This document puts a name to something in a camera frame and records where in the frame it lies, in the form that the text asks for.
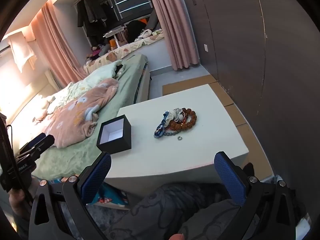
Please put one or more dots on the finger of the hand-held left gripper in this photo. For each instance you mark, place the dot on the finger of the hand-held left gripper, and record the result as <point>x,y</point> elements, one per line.
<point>43,143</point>
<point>35,141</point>

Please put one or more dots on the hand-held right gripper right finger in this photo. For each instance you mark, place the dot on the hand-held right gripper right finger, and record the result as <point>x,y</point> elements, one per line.
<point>230,177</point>

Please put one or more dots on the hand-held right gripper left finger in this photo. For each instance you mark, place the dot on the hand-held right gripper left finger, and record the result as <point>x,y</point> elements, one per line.
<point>96,180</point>

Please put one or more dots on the black jewelry box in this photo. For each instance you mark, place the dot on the black jewelry box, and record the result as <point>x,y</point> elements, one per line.
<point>126,135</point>

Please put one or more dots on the grey fabric scrunchie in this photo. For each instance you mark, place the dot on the grey fabric scrunchie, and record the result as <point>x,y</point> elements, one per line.
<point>175,112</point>

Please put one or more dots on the person's left hand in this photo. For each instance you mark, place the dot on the person's left hand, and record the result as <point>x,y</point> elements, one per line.
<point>17,202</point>

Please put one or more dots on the person's black sock foot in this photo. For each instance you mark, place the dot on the person's black sock foot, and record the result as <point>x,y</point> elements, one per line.
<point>248,170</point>

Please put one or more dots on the colourful printed mat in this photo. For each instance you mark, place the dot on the colourful printed mat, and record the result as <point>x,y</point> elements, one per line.
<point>110,197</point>

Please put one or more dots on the pink floral blanket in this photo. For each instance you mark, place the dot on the pink floral blanket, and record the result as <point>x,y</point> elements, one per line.
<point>72,120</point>

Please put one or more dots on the white low table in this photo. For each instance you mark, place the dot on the white low table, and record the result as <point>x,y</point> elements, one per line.
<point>212,142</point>

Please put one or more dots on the flat cardboard sheets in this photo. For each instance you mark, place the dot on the flat cardboard sheets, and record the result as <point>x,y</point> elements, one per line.
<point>240,115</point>

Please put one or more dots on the light green duvet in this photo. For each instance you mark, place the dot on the light green duvet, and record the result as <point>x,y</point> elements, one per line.
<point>100,73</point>

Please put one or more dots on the hanging pink towel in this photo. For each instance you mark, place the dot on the hanging pink towel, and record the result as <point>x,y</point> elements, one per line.
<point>21,50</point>

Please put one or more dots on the pink curtain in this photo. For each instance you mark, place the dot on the pink curtain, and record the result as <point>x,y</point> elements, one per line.
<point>55,45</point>
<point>175,30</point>

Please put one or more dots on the bed with green sheet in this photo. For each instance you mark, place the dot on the bed with green sheet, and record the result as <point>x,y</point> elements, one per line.
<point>125,80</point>

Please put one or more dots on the floral window seat mattress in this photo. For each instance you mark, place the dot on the floral window seat mattress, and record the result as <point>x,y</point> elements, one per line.
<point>130,46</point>

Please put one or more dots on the white drying rack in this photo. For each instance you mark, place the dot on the white drying rack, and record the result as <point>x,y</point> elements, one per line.
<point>115,33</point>

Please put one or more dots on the hanging dark clothes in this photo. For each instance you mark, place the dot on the hanging dark clothes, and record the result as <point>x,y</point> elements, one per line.
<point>92,12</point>

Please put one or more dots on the black bag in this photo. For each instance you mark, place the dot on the black bag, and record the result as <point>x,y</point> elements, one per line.
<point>136,28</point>

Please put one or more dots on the dark window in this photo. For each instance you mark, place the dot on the dark window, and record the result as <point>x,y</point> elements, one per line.
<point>130,2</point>

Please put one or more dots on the white wall socket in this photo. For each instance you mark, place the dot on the white wall socket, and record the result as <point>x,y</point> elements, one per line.
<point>206,48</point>

